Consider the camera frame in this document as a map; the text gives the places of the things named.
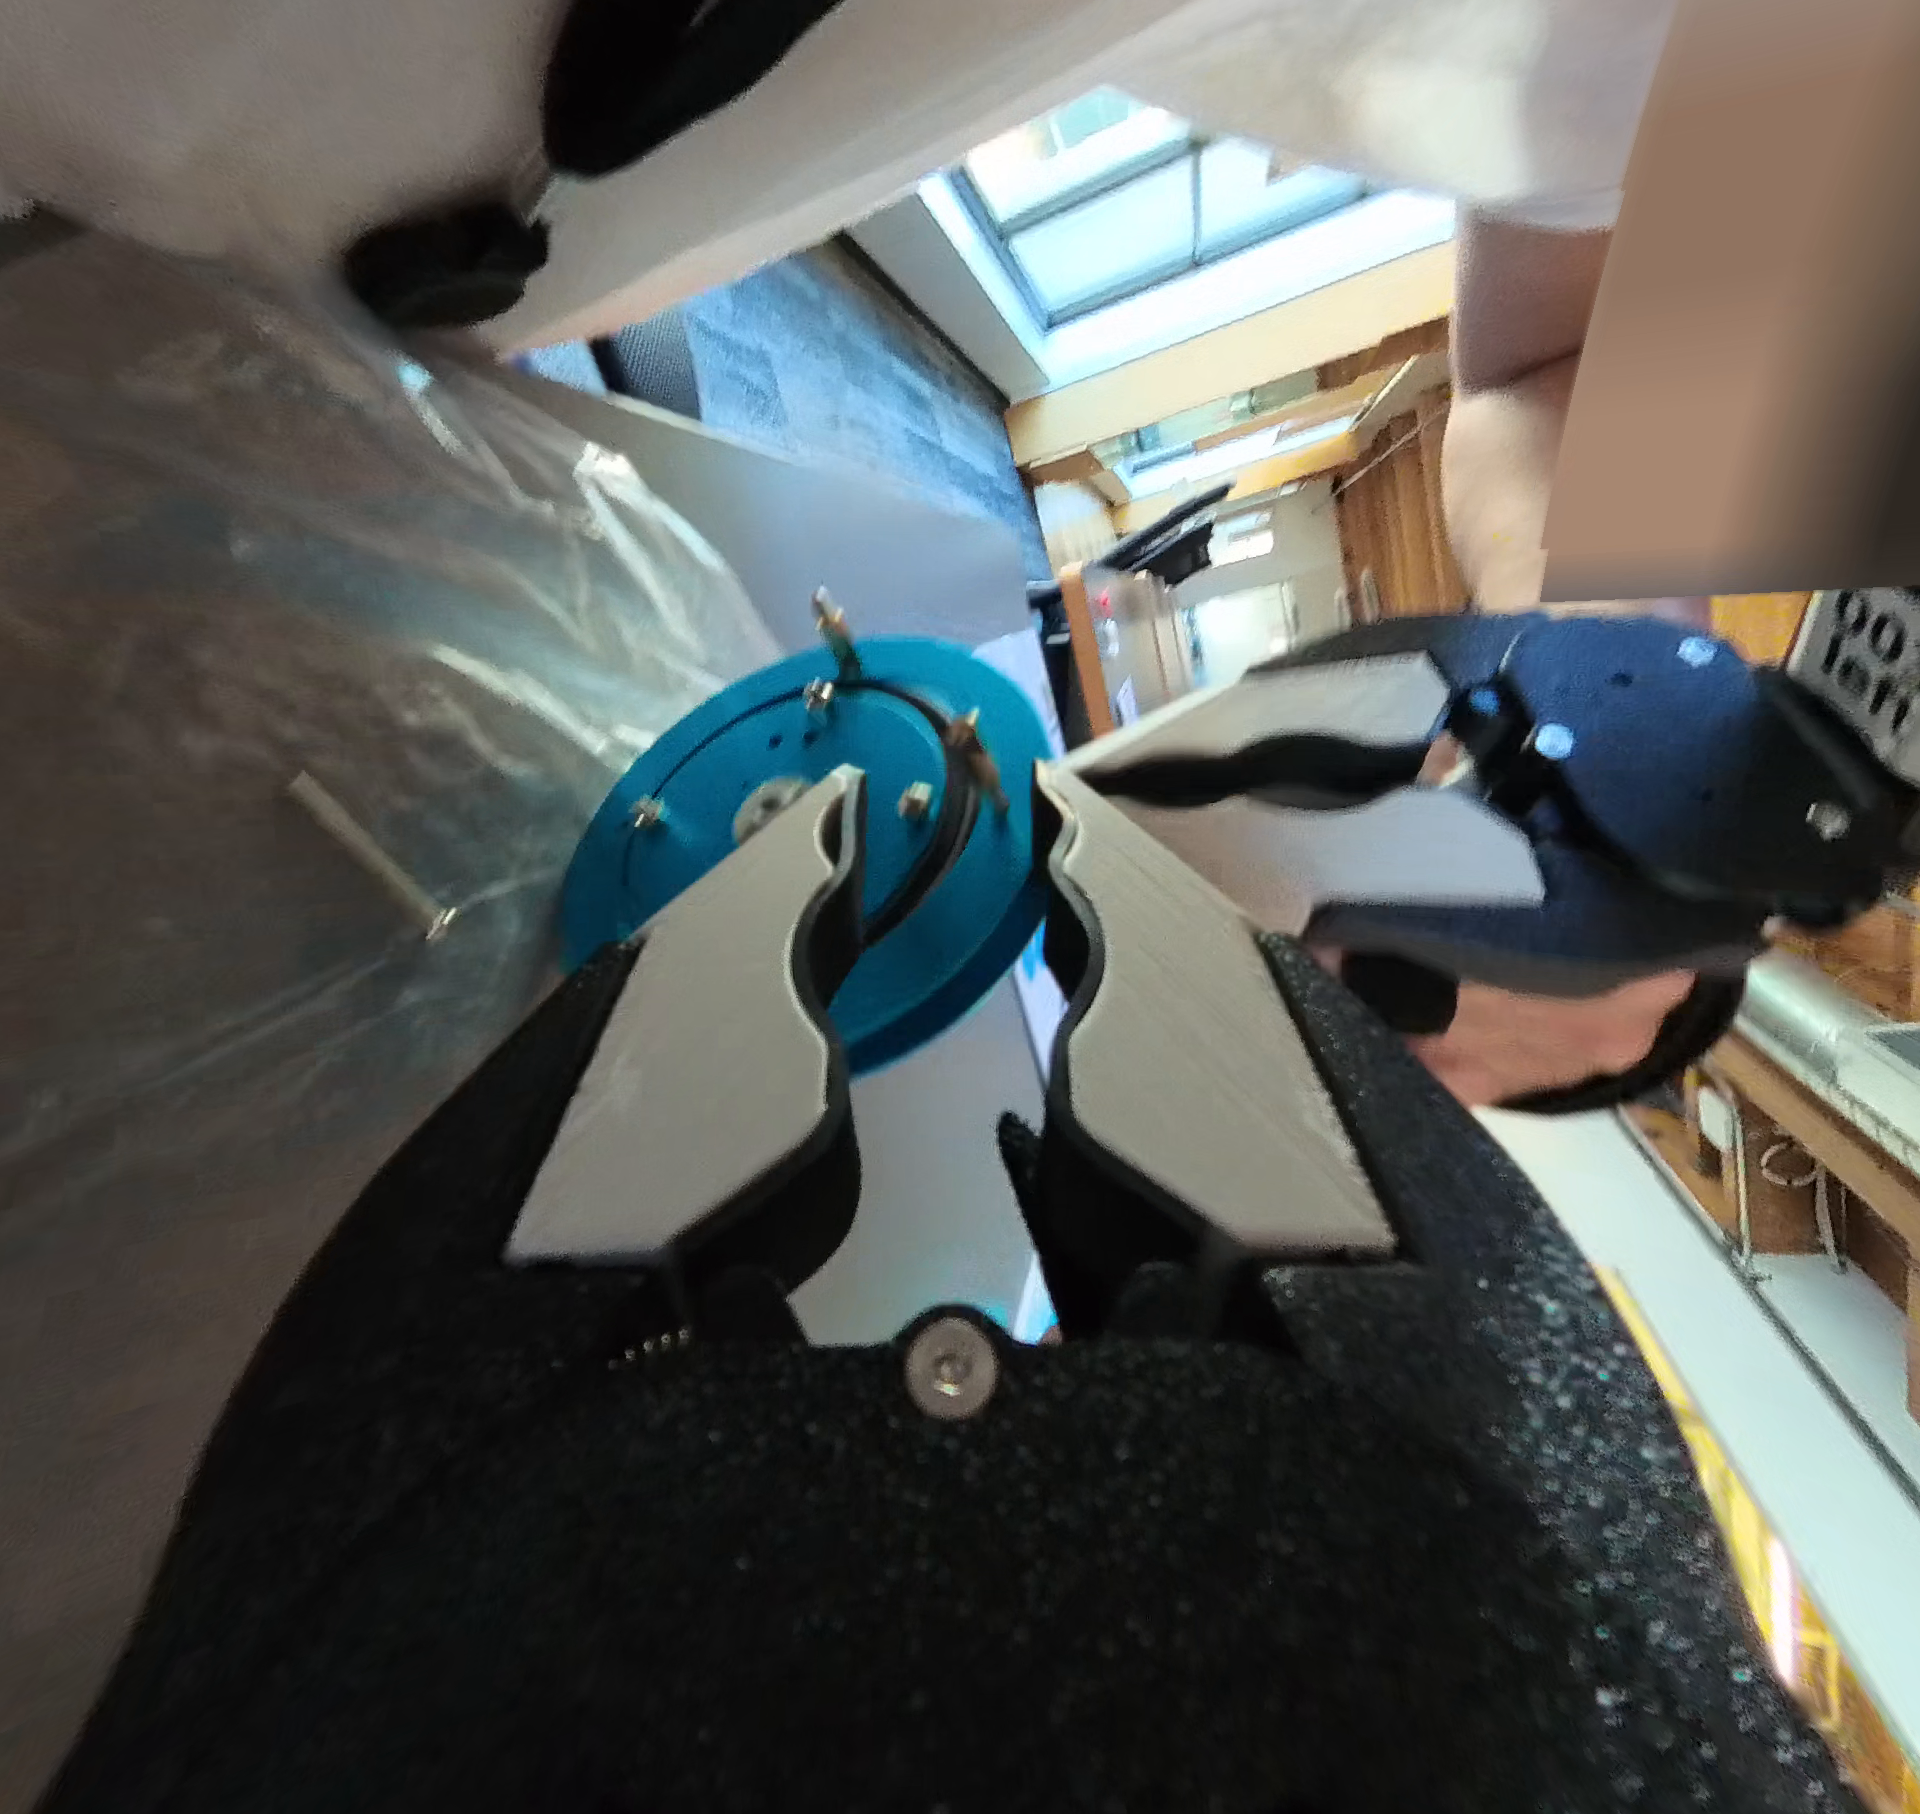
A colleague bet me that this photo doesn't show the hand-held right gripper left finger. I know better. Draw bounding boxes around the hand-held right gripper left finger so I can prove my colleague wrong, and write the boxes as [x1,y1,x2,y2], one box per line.
[505,767,871,1267]

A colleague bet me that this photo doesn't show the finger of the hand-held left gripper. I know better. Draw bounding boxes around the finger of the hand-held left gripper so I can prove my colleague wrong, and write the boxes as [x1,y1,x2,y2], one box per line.
[1058,651,1454,807]
[1083,778,1551,946]

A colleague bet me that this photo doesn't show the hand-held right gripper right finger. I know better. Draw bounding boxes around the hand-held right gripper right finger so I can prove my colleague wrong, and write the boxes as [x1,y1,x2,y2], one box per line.
[1035,761,1402,1264]

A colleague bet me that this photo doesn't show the blue round metal turntable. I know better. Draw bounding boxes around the blue round metal turntable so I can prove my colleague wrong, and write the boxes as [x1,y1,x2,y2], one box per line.
[564,634,1053,1079]

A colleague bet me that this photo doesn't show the person's left forearm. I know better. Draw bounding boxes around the person's left forearm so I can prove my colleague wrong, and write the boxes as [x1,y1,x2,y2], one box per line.
[1441,209,1623,611]

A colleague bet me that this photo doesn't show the grey desk with wooden edge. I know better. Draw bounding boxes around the grey desk with wooden edge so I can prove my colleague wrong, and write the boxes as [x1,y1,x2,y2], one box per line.
[0,215,1058,1397]

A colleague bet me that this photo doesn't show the person's left hand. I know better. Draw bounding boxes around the person's left hand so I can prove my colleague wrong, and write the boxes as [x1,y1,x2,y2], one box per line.
[1313,943,1691,1113]

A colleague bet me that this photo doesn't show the large window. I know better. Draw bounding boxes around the large window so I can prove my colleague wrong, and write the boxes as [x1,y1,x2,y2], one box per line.
[921,88,1459,375]

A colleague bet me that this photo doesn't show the clear plastic bag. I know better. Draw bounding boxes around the clear plastic bag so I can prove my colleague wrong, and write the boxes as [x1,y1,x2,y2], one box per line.
[0,239,780,1218]

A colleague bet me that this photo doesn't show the person's beige shirt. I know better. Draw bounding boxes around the person's beige shirt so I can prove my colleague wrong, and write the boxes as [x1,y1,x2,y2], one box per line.
[0,0,1712,360]

